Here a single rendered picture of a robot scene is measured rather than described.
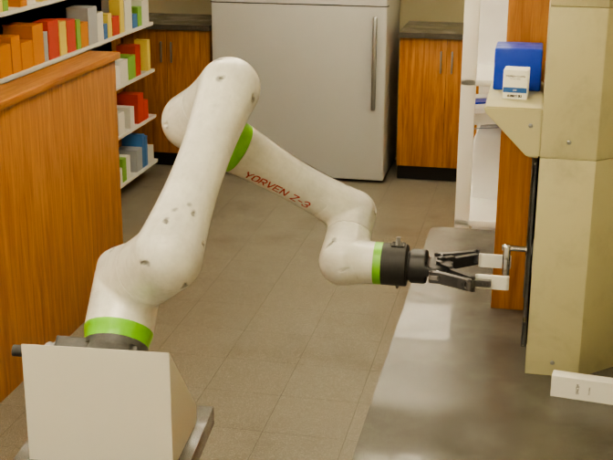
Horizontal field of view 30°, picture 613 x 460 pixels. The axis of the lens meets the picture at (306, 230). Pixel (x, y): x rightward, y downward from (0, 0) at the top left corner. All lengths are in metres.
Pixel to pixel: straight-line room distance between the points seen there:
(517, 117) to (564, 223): 0.24
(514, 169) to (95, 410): 1.18
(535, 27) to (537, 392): 0.82
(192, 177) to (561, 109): 0.74
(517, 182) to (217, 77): 0.84
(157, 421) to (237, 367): 2.71
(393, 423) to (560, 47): 0.80
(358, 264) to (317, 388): 2.16
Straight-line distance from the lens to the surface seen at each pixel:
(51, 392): 2.09
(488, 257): 2.53
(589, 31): 2.30
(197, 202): 2.08
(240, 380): 4.64
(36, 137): 4.68
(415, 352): 2.56
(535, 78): 2.50
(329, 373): 4.69
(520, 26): 2.67
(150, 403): 2.04
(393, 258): 2.44
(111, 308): 2.13
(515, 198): 2.75
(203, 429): 2.22
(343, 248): 2.45
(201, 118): 2.20
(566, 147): 2.34
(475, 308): 2.82
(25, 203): 4.62
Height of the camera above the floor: 1.96
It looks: 18 degrees down
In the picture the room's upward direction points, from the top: straight up
